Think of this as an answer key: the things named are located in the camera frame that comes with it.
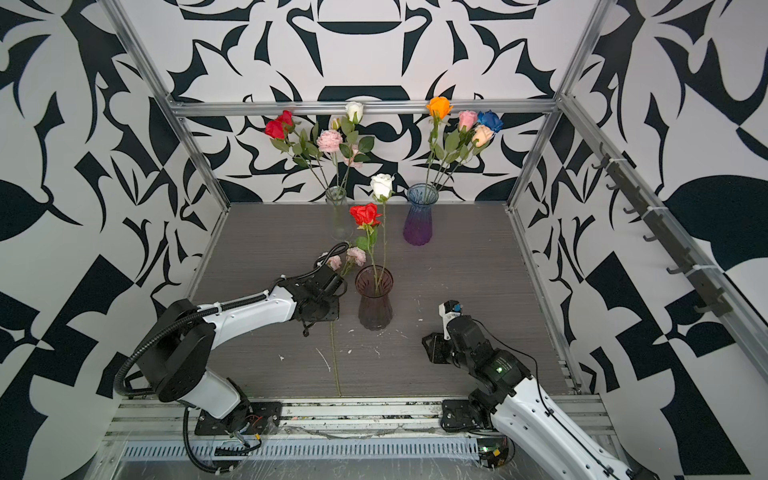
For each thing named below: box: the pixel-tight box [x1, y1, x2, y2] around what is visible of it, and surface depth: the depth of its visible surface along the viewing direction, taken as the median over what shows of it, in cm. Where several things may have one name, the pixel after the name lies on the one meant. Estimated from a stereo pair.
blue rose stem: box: [477, 110, 504, 133], surface depth 83 cm
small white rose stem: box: [370, 173, 395, 289], surface depth 68 cm
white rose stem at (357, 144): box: [339, 101, 375, 193], surface depth 88 cm
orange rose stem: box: [425, 96, 453, 187], surface depth 89 cm
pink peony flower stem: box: [317, 129, 343, 193], surface depth 87 cm
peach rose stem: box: [438, 124, 494, 192], surface depth 81 cm
